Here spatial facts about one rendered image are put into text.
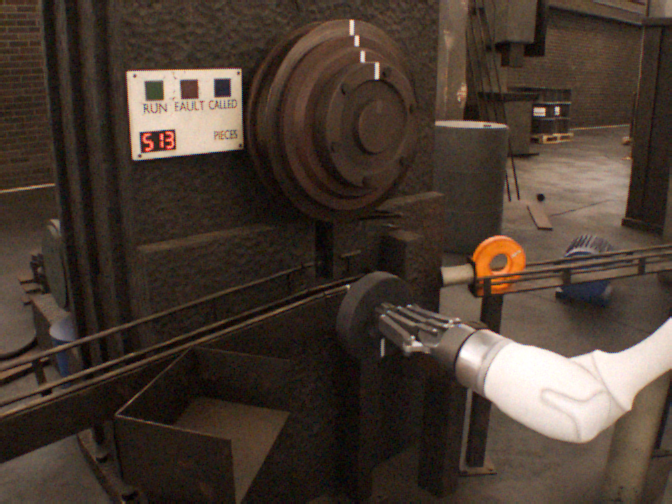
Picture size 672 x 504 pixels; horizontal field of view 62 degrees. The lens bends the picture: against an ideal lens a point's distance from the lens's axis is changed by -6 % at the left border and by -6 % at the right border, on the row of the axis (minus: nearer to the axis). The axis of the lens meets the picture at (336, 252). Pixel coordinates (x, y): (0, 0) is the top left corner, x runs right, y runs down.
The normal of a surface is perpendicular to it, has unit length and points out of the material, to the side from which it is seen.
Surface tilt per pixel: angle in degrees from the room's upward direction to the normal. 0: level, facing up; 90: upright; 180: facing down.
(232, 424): 5
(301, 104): 74
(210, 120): 90
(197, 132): 90
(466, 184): 90
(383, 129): 90
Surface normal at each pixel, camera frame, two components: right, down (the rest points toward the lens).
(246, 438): -0.02, -0.93
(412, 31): 0.64, 0.23
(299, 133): -0.40, 0.33
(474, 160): -0.01, 0.29
